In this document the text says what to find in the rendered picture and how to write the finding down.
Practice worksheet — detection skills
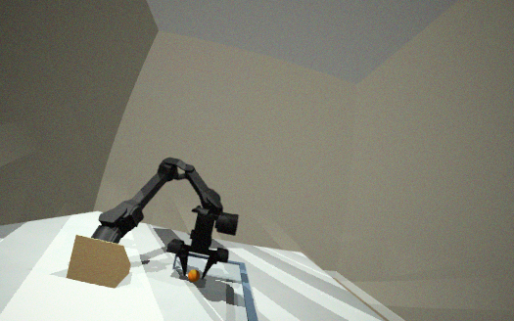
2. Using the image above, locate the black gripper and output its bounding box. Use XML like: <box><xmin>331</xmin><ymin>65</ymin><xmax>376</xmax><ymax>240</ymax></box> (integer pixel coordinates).
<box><xmin>166</xmin><ymin>227</ymin><xmax>228</xmax><ymax>279</ymax></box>

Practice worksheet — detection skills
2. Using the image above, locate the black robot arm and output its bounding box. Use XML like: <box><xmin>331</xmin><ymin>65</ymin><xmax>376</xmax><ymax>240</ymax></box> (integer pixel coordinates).
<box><xmin>90</xmin><ymin>158</ymin><xmax>239</xmax><ymax>244</ymax></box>

